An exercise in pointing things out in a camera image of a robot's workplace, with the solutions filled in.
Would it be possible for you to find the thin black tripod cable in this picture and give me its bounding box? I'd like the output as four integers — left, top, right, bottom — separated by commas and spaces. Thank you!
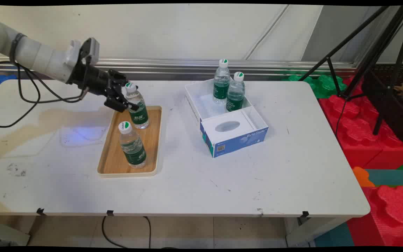
334, 97, 349, 138

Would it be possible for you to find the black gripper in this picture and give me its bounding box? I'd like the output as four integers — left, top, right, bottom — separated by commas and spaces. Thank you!
67, 62, 140, 113

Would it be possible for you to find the black mesh crate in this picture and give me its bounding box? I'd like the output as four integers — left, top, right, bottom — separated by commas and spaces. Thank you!
362, 63, 403, 144

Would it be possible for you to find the black floor cable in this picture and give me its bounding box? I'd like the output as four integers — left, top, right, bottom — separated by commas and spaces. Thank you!
101, 216, 152, 249

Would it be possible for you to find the blue and white cardboard box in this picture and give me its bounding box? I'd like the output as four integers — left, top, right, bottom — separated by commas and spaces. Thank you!
184, 78, 269, 159

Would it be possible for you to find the red foam puzzle block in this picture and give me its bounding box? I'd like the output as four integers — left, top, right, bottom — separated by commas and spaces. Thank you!
346, 185, 403, 247

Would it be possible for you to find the wooden tray with cream rim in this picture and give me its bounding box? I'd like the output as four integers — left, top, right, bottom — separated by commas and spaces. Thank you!
97, 105, 163, 178

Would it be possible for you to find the blue foam piece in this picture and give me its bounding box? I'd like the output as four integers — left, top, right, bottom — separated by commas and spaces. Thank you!
0, 74, 17, 96

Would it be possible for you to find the orange foam piece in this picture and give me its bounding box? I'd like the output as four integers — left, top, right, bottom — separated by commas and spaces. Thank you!
352, 166, 376, 188

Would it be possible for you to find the black tripod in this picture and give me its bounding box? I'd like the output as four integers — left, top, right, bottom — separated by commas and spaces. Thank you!
298, 5, 403, 135

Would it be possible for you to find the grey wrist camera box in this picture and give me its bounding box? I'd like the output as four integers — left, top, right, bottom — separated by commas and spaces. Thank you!
65, 37, 100, 68

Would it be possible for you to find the white table leg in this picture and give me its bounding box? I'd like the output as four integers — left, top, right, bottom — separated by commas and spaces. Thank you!
285, 217, 349, 247

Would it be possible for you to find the green foam puzzle block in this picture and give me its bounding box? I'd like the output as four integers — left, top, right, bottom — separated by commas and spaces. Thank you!
281, 72, 348, 99

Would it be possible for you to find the green label water bottle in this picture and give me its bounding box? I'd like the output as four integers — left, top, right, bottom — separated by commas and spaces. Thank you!
213, 59, 231, 105
118, 121, 147, 169
226, 72, 246, 113
124, 82, 150, 130

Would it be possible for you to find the large red foam block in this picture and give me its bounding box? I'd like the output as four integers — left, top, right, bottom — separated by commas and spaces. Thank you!
318, 75, 403, 169

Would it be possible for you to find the aluminium wall rail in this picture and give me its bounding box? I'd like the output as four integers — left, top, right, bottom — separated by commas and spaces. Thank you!
0, 55, 360, 82

